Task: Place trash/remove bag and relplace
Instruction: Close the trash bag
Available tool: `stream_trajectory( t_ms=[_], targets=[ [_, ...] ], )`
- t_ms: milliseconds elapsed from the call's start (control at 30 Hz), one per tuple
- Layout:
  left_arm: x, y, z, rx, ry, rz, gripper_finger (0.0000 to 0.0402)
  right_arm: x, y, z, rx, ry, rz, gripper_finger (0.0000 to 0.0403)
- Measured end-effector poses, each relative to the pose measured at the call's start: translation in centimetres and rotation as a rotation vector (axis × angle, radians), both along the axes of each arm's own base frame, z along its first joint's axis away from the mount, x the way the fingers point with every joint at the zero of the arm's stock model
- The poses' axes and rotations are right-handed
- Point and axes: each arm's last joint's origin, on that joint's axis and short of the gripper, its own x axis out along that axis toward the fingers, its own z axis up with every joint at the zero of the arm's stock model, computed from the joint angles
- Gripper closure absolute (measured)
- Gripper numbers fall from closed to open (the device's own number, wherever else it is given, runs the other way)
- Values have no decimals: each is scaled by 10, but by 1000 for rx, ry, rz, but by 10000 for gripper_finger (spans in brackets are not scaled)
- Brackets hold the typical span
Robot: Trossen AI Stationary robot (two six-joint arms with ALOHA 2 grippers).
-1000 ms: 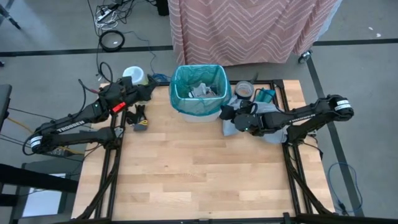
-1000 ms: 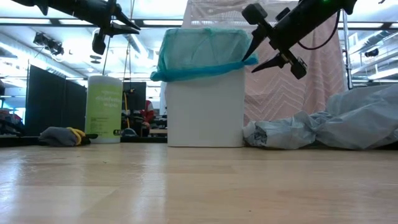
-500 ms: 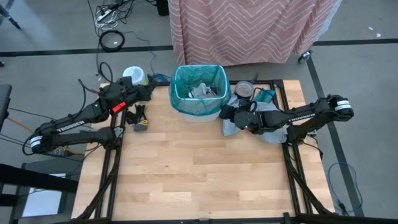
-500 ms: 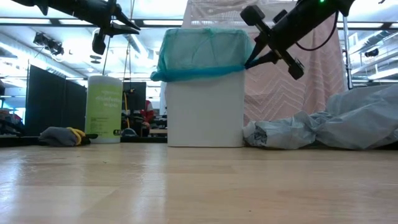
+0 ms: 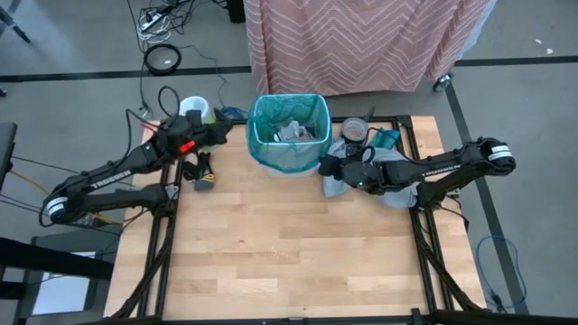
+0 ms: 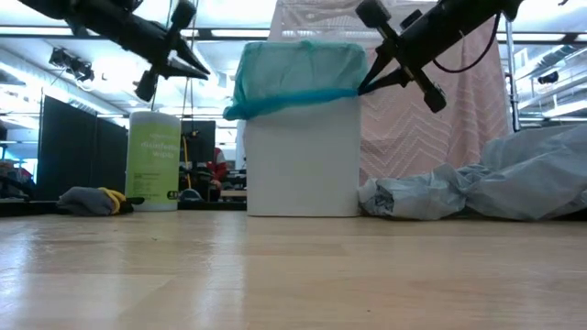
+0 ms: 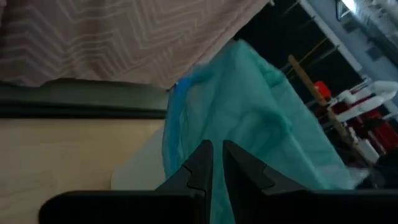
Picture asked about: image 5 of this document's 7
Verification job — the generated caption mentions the white power strip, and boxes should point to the white power strip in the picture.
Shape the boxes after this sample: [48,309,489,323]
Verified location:
[140,13,164,32]

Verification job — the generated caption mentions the black and yellow glove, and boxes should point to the black and yellow glove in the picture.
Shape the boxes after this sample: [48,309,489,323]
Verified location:
[182,152,217,191]

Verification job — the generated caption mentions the teal folded cloth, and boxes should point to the teal folded cloth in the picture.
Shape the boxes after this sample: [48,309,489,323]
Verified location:
[369,128,402,150]

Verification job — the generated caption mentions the white panel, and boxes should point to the white panel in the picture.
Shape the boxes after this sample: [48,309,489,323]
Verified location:
[31,274,98,316]

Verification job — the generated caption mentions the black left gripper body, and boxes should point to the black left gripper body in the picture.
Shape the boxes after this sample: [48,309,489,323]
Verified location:
[157,116,214,157]

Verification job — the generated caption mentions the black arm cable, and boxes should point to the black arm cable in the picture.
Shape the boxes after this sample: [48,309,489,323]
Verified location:
[125,85,182,157]
[360,127,407,164]

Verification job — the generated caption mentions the black tripod leg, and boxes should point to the black tripod leg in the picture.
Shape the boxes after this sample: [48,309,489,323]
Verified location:
[0,6,32,44]

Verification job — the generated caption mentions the grey crumpled cloth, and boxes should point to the grey crumpled cloth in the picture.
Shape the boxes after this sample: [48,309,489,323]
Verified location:
[322,137,419,209]

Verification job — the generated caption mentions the black box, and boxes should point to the black box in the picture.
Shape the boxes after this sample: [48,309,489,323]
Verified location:
[225,0,247,23]

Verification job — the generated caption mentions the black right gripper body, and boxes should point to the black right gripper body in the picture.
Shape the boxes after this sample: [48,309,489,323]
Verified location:
[338,146,385,196]

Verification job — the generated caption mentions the black beam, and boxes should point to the black beam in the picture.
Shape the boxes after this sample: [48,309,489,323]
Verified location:
[0,237,114,281]

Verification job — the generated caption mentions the pink chevron cloth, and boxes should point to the pink chevron cloth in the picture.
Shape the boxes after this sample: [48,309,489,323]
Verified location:
[243,0,498,98]

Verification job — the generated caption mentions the black aluminium frame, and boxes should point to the black aluminium frame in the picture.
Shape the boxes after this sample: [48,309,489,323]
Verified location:
[107,115,484,325]

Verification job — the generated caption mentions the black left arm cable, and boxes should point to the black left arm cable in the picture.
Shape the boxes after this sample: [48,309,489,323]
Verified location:
[125,85,182,157]

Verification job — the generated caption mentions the teal plastic trash bag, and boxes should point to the teal plastic trash bag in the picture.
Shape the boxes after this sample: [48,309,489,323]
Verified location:
[247,93,334,175]

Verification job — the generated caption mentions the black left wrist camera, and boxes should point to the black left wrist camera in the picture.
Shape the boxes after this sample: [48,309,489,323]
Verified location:
[183,109,203,133]

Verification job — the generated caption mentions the white paper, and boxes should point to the white paper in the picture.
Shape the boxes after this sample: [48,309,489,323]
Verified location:
[275,120,308,144]

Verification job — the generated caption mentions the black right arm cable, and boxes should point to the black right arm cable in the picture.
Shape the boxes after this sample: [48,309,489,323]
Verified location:
[360,127,407,164]

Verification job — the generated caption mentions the yellow cable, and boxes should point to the yellow cable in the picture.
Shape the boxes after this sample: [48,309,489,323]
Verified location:
[8,169,126,226]

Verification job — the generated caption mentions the white plastic trash bin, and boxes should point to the white plastic trash bin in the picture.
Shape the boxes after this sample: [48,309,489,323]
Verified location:
[247,93,334,179]

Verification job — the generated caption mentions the white cable bundle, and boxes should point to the white cable bundle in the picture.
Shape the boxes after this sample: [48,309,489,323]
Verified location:
[136,11,182,44]

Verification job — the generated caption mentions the cart caster wheel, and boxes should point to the cart caster wheel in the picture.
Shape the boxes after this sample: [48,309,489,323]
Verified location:
[432,71,454,93]

